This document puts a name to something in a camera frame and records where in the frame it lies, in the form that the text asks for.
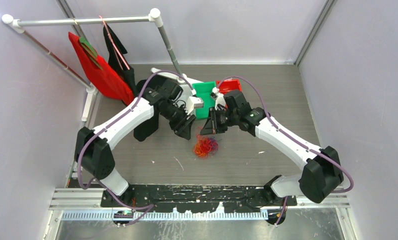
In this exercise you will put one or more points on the black cloth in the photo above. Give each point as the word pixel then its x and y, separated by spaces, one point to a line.
pixel 132 82

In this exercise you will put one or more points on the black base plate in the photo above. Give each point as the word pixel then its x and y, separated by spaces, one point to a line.
pixel 201 198

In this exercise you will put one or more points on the pink hanger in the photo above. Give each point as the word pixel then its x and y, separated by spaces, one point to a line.
pixel 118 54

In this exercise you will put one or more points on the red plastic bin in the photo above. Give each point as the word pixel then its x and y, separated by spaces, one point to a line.
pixel 230 85

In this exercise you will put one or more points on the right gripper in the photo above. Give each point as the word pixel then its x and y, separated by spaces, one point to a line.
pixel 212 126

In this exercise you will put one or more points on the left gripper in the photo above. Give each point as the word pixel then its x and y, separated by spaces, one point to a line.
pixel 182 127

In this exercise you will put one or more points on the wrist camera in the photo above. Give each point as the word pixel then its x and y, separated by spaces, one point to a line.
pixel 218 97
pixel 192 103

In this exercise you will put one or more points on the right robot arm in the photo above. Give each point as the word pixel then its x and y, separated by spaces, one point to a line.
pixel 320 167

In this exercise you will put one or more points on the red cloth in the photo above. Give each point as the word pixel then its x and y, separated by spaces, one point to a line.
pixel 107 81

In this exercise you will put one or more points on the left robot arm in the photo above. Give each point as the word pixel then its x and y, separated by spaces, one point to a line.
pixel 94 147

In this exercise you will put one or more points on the green plastic bin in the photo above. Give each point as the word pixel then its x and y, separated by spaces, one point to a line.
pixel 203 91

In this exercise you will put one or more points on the aluminium rail frame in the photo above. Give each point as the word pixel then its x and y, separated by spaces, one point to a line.
pixel 96 204

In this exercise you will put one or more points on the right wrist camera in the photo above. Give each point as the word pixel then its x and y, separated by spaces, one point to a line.
pixel 218 97

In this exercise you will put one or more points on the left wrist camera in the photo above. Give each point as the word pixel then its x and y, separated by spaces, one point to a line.
pixel 192 103

